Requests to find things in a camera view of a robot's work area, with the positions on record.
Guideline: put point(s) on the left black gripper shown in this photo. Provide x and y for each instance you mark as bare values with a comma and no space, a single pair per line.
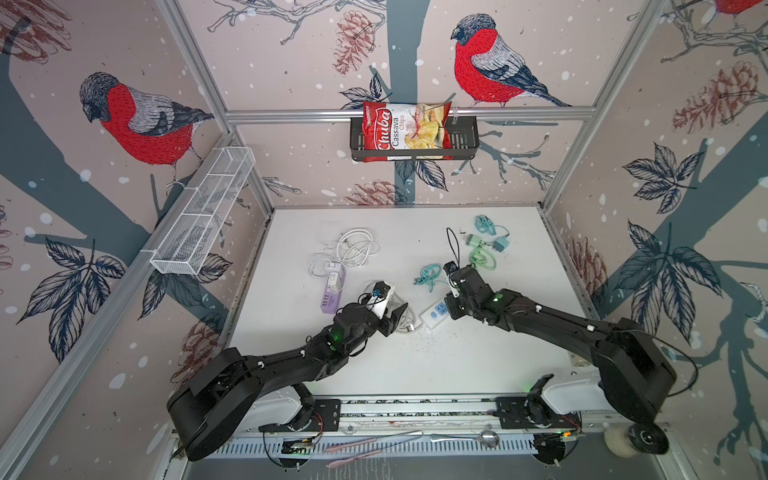
389,325

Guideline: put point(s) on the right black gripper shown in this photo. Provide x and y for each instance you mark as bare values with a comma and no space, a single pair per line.
452,311

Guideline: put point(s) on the purple power strip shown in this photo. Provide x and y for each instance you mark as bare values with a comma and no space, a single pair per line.
332,293

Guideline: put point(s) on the white blue power strip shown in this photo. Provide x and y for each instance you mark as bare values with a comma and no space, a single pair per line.
434,315

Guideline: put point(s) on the small white plug adapter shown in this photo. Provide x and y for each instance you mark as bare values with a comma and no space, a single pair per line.
329,268

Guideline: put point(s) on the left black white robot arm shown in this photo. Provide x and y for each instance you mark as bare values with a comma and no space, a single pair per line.
209,407

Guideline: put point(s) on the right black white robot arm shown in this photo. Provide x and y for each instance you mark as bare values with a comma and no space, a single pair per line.
635,376

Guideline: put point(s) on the pink chopsticks pair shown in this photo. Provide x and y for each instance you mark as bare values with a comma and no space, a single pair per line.
368,447

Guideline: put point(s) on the metal spoon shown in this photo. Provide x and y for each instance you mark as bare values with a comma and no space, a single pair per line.
486,438

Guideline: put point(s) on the red Chuba cassava chips bag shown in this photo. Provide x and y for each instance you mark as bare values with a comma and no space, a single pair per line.
389,127

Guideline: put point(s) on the black white tape roll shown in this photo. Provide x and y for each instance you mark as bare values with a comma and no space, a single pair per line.
628,441

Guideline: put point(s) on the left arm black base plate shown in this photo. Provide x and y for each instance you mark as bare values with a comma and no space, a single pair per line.
313,416

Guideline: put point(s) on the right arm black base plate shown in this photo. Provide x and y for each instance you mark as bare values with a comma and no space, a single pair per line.
518,412

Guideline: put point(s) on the black wall basket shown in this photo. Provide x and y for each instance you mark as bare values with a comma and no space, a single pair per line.
462,132

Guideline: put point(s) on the white wire mesh basket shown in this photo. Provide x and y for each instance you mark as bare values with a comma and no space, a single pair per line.
194,232

